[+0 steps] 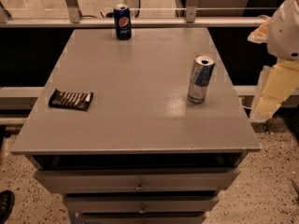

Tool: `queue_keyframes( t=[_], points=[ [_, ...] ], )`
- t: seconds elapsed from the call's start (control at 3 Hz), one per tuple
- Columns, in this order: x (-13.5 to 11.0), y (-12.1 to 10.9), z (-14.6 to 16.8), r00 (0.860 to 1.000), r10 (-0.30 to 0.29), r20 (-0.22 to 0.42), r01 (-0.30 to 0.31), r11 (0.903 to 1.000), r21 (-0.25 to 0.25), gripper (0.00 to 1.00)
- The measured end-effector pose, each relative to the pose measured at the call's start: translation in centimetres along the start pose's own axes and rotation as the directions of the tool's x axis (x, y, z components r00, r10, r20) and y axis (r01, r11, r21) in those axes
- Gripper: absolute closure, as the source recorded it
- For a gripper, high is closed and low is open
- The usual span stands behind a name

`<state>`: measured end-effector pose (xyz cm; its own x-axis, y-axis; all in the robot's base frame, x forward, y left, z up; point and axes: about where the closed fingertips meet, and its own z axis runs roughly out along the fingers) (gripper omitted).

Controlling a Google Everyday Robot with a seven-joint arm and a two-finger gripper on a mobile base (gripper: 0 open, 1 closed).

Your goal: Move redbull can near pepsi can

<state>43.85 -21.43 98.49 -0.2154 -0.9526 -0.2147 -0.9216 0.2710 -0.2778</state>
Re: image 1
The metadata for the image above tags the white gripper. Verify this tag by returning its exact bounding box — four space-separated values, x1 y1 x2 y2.
248 0 299 122

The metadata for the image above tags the silver blue redbull can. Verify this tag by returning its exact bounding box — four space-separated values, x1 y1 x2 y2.
187 53 216 104

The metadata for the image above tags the blue pepsi can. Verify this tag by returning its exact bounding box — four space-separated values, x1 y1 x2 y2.
113 4 132 40

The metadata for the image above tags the top grey drawer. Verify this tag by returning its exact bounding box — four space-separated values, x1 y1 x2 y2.
35 168 240 194

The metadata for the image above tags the grey drawer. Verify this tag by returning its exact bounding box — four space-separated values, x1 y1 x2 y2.
35 168 240 194
79 213 206 224
64 193 219 214

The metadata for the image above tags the grey drawer cabinet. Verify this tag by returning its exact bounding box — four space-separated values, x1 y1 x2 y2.
10 27 262 224

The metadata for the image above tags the bottom grey drawer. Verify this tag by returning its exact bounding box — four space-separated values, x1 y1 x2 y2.
79 213 206 224

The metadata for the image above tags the dark chocolate bar wrapper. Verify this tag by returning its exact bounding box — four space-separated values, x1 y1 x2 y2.
49 90 93 111

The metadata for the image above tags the middle grey drawer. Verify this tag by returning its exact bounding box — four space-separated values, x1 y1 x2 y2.
64 193 219 214

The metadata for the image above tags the black shoe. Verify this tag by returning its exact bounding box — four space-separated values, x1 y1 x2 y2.
0 190 15 224

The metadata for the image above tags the metal window rail frame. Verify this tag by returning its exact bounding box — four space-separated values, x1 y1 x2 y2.
1 0 268 28

